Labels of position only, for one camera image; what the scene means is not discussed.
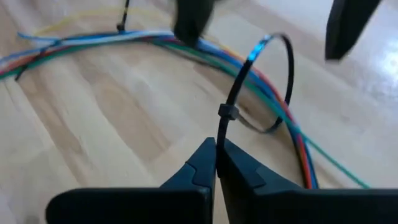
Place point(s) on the black zip tie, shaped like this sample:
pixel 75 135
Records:
pixel 120 27
pixel 37 60
pixel 228 112

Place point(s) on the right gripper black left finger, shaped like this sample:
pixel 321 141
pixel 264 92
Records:
pixel 140 207

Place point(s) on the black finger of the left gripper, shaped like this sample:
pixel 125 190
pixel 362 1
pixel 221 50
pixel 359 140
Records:
pixel 348 25
pixel 192 21

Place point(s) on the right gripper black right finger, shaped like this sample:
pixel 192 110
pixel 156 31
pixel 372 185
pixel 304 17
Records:
pixel 264 202

